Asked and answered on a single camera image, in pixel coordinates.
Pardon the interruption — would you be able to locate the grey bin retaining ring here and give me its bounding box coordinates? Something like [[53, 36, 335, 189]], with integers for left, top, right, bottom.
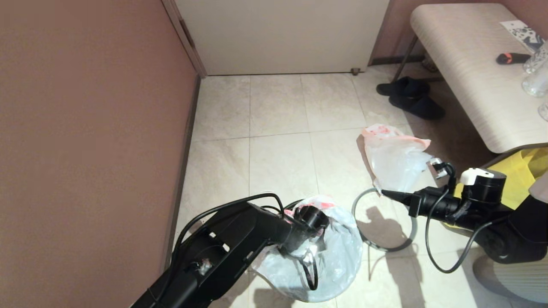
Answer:
[[352, 188, 418, 253]]

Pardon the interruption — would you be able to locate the yellow fabric bag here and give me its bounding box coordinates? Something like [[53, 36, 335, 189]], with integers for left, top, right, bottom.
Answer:
[[445, 148, 548, 227]]

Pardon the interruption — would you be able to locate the beige ribbed round stool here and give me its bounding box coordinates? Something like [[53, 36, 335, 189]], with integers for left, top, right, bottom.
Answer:
[[472, 252, 548, 305]]

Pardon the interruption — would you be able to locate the dark blue slipper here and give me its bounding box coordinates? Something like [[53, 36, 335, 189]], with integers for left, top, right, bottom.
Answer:
[[388, 95, 446, 121], [376, 77, 430, 97]]

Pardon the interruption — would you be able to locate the beige wood-grain table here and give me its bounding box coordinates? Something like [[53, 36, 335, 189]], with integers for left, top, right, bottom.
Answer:
[[392, 4, 548, 154]]

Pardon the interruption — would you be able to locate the black-and-white printed paper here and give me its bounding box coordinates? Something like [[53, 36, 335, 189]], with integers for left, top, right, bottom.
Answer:
[[500, 21, 545, 54]]

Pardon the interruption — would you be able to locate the white door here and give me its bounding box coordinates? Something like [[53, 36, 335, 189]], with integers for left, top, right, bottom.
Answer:
[[175, 0, 390, 76]]

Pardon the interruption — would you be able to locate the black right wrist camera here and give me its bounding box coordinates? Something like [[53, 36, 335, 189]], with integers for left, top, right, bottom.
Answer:
[[429, 157, 455, 179]]

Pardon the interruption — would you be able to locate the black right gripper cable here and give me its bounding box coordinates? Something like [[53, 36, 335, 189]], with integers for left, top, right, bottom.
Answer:
[[425, 165, 498, 274]]

